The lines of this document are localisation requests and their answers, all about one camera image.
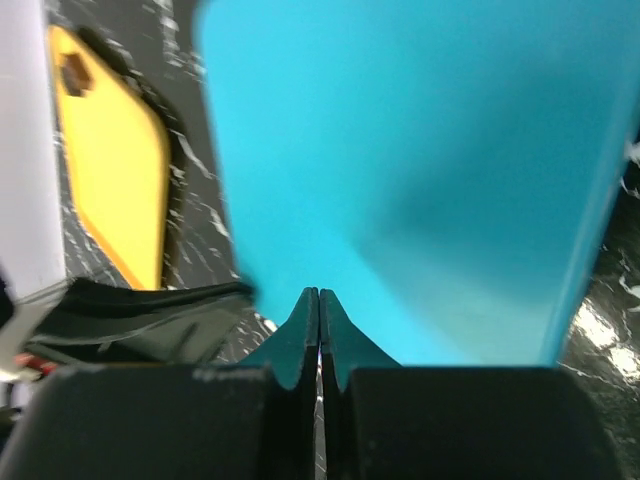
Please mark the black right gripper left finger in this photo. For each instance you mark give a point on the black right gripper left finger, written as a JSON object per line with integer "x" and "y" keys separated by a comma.
{"x": 250, "y": 420}

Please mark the teal tin lid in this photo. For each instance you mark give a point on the teal tin lid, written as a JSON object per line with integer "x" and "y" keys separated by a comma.
{"x": 447, "y": 168}

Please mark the orange plastic tray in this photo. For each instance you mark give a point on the orange plastic tray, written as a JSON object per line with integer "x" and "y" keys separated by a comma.
{"x": 117, "y": 158}

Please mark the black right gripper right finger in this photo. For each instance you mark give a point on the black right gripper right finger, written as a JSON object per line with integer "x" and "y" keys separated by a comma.
{"x": 387, "y": 421}

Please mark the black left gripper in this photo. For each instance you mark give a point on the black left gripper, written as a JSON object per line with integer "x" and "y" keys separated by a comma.
{"x": 87, "y": 321}

